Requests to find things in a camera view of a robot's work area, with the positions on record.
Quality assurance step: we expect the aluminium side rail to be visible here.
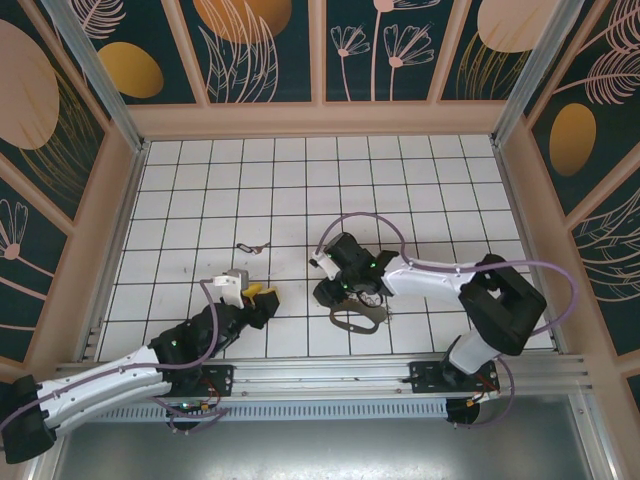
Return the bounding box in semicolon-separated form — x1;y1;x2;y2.
492;141;561;354

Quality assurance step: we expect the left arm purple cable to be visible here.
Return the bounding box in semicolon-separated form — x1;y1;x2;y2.
0;277;231;435

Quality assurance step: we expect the grey metal sheet panel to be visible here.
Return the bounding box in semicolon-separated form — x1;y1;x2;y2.
27;394;619;480

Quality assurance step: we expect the grey slotted cable duct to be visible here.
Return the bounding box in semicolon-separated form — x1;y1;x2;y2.
99;401;449;422

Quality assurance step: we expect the metal keyring holder with rings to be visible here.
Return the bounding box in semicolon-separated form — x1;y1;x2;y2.
328;293;390;335

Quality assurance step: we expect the aluminium corner post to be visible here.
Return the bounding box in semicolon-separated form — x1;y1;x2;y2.
491;0;584;147
40;0;147;153

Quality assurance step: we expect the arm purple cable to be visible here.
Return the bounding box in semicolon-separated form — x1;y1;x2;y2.
0;277;231;435
314;212;578;431

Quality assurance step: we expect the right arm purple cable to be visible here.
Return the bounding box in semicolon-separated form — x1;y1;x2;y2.
314;212;578;431

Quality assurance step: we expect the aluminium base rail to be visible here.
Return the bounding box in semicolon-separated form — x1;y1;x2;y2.
47;353;596;401

